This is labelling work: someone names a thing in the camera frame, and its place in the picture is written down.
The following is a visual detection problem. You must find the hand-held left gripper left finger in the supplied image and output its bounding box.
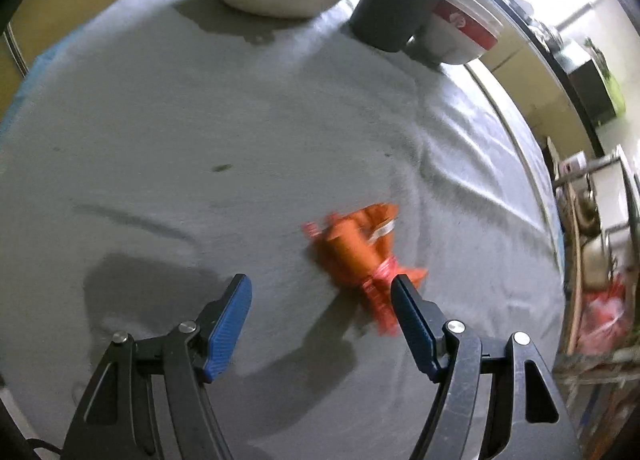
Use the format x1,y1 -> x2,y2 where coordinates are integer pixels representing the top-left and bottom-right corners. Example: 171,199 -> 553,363
62,273 -> 253,460

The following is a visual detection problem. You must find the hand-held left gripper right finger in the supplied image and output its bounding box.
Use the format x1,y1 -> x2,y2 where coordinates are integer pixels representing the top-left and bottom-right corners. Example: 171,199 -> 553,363
390,274 -> 583,460

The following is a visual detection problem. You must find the orange snack wrapper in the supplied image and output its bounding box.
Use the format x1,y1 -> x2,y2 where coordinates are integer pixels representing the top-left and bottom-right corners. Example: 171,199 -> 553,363
302,203 -> 430,338

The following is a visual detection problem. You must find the pink plastic bag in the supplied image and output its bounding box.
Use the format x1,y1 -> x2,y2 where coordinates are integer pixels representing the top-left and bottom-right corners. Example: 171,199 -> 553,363
575,280 -> 631,356

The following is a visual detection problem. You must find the large steel pot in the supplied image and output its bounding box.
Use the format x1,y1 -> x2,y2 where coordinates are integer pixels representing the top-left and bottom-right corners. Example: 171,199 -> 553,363
580,235 -> 623,291

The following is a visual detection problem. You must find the metal storage rack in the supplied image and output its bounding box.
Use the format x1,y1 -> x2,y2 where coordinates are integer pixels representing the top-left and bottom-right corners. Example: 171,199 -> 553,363
547,140 -> 640,460

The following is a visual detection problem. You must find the yellow window-side cabinet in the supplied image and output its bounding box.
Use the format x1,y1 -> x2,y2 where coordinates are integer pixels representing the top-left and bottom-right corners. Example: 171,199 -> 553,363
467,32 -> 601,163

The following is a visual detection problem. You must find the black box appliance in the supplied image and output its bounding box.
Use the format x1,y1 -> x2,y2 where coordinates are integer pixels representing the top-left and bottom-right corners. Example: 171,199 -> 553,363
565,52 -> 618,126

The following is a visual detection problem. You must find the white bowl with red band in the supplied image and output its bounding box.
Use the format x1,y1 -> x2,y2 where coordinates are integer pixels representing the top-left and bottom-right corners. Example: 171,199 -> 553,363
405,0 -> 503,66

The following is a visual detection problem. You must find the black kitchen countertop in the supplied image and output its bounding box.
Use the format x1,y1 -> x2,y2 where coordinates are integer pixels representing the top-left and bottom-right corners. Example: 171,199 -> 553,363
405,0 -> 608,158

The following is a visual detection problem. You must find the green plastic bag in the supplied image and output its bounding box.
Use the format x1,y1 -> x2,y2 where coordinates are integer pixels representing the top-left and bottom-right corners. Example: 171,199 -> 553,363
585,37 -> 628,116

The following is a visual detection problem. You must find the blue table underlay cloth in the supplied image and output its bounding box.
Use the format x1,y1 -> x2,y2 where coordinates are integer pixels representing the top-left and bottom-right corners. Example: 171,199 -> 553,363
0,42 -> 58,136

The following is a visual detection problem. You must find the dark grey cup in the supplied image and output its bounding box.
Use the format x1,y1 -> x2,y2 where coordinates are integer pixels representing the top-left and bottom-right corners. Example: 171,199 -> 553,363
348,0 -> 447,53

